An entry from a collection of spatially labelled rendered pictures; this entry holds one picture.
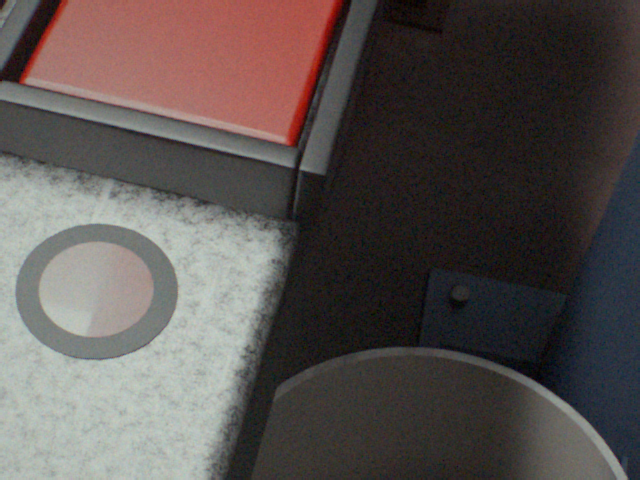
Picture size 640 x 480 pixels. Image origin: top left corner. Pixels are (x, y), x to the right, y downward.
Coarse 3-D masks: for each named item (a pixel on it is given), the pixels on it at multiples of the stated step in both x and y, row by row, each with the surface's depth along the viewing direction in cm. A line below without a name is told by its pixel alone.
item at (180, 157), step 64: (384, 0) 30; (0, 64) 26; (0, 128) 26; (64, 128) 25; (128, 128) 25; (192, 128) 25; (320, 128) 25; (192, 192) 26; (256, 192) 26; (320, 192) 25
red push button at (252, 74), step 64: (64, 0) 27; (128, 0) 28; (192, 0) 28; (256, 0) 28; (320, 0) 28; (64, 64) 26; (128, 64) 26; (192, 64) 27; (256, 64) 27; (320, 64) 27; (256, 128) 26
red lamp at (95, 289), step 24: (72, 264) 25; (96, 264) 25; (120, 264) 25; (144, 264) 25; (48, 288) 24; (72, 288) 24; (96, 288) 25; (120, 288) 25; (144, 288) 25; (48, 312) 24; (72, 312) 24; (96, 312) 24; (120, 312) 24; (144, 312) 24; (96, 336) 24
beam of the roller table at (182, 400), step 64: (0, 192) 26; (64, 192) 26; (128, 192) 26; (0, 256) 25; (192, 256) 25; (256, 256) 25; (0, 320) 24; (192, 320) 24; (256, 320) 25; (0, 384) 23; (64, 384) 23; (128, 384) 23; (192, 384) 24; (256, 384) 24; (0, 448) 22; (64, 448) 22; (128, 448) 23; (192, 448) 23; (256, 448) 28
